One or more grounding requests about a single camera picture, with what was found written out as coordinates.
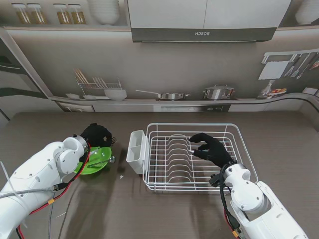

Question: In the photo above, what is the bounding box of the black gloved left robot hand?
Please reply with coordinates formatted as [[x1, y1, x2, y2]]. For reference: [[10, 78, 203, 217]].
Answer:
[[79, 123, 113, 147]]

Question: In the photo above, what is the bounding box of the white plastic utensil holder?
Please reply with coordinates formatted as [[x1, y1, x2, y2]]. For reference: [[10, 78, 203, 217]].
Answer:
[[126, 130, 150, 174]]

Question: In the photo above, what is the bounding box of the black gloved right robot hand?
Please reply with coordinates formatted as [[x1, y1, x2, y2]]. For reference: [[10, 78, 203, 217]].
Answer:
[[189, 132, 237, 169]]

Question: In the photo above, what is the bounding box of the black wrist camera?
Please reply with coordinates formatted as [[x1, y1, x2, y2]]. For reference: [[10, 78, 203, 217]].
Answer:
[[208, 173, 221, 187]]

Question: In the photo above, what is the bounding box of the printed kitchen backdrop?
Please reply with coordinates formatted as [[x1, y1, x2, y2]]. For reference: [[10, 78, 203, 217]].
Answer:
[[0, 0, 319, 130]]

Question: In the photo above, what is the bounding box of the white zip tie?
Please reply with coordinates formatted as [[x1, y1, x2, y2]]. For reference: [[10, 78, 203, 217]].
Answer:
[[0, 160, 28, 229]]

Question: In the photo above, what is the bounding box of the green plastic plate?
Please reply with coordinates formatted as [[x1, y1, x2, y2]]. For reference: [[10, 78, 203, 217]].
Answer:
[[73, 146, 112, 176]]

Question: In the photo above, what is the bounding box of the metal fork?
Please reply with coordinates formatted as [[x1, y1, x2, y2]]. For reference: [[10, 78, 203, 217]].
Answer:
[[89, 136, 118, 157]]

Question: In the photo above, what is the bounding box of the red and black arm cable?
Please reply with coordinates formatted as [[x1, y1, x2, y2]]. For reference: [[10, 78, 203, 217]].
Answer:
[[218, 167, 244, 239], [16, 145, 91, 239]]

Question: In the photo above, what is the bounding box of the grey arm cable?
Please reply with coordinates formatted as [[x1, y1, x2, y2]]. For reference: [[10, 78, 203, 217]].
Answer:
[[0, 183, 62, 200]]

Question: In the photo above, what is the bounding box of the white wire dish rack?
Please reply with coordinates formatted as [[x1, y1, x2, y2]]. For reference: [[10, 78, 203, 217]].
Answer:
[[142, 122, 259, 194]]

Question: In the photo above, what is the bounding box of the metal spoon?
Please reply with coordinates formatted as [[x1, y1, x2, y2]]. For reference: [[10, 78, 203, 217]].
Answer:
[[87, 156, 117, 168]]

